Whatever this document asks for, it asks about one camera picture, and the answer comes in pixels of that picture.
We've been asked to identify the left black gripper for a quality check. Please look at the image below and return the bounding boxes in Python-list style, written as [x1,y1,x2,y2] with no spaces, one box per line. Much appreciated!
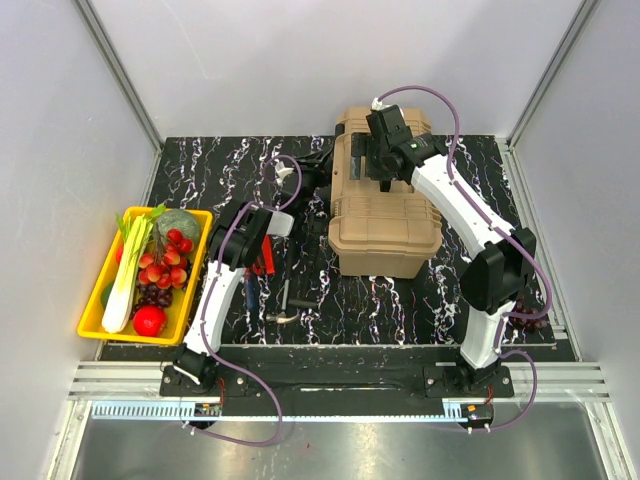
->
[290,146,338,213]

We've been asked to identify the tan plastic tool box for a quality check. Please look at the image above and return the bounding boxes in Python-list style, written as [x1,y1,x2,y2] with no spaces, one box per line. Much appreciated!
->
[328,106,442,279]

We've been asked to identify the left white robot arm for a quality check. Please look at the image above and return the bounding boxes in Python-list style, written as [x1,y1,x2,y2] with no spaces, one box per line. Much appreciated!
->
[172,150,332,395]

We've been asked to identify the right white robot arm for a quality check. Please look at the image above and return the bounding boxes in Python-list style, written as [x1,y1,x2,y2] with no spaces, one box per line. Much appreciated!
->
[352,133,536,396]

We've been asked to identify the black hex key set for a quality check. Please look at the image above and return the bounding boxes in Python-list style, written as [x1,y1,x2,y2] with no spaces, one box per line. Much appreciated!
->
[290,215,327,309]

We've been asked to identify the black marble pattern mat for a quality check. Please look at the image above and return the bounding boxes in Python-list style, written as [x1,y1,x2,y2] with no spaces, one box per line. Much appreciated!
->
[152,135,559,346]

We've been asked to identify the blue red screwdriver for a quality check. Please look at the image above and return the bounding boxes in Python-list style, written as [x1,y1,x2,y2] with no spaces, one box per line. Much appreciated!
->
[243,268,257,311]

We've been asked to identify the green melon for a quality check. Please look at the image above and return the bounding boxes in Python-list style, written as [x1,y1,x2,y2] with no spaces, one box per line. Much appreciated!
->
[155,209,201,244]

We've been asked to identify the steel claw hammer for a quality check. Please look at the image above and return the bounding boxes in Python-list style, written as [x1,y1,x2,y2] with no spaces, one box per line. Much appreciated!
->
[266,239,299,325]

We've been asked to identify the red cherry cluster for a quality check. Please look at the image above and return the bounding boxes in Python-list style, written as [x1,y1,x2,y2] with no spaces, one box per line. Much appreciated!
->
[136,228,194,290]

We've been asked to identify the green white leek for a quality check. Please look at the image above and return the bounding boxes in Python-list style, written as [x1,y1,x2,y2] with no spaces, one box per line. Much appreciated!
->
[102,213,154,334]

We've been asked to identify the dark purple grape bunch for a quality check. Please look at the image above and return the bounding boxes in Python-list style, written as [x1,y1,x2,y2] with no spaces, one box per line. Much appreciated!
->
[509,299,549,332]

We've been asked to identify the purple grapes in bin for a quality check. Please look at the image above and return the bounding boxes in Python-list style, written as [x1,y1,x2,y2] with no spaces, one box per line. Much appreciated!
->
[130,284,173,319]

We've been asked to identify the red apple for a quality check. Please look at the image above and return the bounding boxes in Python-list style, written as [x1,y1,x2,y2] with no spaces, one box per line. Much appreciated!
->
[133,305,167,337]

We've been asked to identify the green lime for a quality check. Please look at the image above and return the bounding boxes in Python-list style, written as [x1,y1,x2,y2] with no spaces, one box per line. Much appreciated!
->
[100,282,114,308]

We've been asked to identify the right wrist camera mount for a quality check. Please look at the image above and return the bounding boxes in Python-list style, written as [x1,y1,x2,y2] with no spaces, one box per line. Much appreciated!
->
[366,105,413,148]

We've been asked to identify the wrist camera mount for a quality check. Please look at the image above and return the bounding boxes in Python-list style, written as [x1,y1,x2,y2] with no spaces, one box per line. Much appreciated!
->
[274,161,295,186]
[366,105,413,148]

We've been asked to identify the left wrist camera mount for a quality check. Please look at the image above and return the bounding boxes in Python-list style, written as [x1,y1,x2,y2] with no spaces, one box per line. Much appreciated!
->
[274,161,295,186]

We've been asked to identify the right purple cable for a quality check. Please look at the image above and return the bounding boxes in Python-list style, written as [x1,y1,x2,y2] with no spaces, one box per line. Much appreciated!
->
[377,85,554,434]

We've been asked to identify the red handled pliers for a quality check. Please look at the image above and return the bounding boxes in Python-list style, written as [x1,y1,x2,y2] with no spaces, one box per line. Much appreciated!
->
[252,235,276,276]

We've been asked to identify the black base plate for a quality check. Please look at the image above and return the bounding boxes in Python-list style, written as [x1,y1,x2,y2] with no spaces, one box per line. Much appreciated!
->
[160,346,514,420]

